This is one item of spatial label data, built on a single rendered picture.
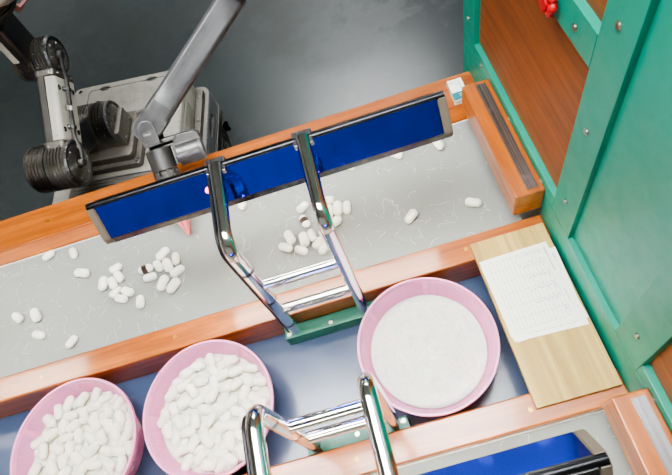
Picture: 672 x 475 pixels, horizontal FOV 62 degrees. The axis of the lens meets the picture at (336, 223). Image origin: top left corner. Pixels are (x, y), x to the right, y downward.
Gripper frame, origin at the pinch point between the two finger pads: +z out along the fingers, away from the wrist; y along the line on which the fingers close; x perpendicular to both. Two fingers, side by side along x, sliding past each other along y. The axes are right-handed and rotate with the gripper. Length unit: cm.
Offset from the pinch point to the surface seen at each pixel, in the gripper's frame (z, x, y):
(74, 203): -14.1, 12.3, -28.5
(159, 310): 14.1, -7.7, -9.7
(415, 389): 39, -27, 39
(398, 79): -24, 119, 70
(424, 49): -33, 127, 86
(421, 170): 3, 1, 55
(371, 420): 23, -64, 33
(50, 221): -11.7, 10.3, -34.9
